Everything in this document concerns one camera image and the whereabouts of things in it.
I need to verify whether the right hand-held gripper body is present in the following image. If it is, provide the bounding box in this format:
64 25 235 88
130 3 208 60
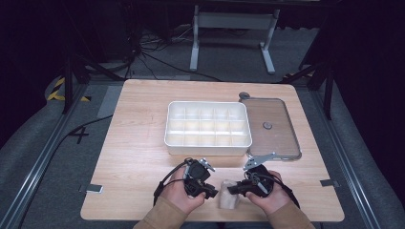
243 152 277 198

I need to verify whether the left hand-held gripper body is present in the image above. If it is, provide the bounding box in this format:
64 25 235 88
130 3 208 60
182 156 219 198

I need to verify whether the beige sock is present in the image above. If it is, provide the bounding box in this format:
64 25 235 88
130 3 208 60
219 178 241 210

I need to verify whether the white divided storage box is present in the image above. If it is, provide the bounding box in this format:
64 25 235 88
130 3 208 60
163 100 253 156

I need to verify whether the person's right hand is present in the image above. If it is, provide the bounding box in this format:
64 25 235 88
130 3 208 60
245 170 292 218

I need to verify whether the person's left hand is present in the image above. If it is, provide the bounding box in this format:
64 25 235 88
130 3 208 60
160 165 208 216

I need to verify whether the transparent box lid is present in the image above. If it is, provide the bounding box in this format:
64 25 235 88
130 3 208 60
238 96 303 161

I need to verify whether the grey tape piece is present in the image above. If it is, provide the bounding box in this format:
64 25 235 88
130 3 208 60
78 183 105 195
319 178 340 188

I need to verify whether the black tripod stand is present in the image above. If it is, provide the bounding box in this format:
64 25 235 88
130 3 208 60
60 52 126 115
281 59 336 121

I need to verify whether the white metal stand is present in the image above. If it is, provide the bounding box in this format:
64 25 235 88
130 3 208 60
189 4 281 76

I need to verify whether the yellow black floor tape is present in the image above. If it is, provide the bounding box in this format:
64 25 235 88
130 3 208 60
46 76 93 103

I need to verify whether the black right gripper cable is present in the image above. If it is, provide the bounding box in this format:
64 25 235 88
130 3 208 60
244 171 302 210

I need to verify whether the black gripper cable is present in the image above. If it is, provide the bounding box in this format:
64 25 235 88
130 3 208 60
153 157 193 207
244 171 302 210

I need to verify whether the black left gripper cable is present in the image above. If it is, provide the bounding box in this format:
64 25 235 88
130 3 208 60
153 157 193 207

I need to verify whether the metal floor rail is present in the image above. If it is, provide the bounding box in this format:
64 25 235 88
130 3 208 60
309 89 383 229
0 81 91 229

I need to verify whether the bundle of black cables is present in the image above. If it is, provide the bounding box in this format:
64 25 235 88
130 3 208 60
122 12 224 82

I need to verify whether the black floor cable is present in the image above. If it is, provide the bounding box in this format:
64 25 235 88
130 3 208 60
17 114 115 229

